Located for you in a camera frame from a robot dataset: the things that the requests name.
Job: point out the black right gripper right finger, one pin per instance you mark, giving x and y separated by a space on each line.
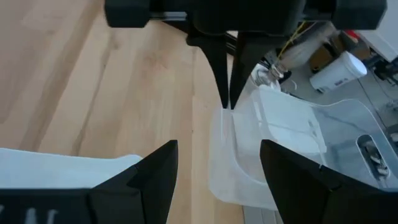
311 199

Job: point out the large brown cardboard box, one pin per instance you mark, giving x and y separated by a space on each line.
321 57

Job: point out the white item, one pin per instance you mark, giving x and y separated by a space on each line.
62 171

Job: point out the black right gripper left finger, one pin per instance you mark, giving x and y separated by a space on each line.
124 202

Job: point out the white bucket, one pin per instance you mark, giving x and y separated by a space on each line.
339 71

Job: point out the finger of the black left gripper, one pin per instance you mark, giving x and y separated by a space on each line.
214 53
248 53

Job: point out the clear plastic basket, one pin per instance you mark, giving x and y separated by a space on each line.
342 124
236 174

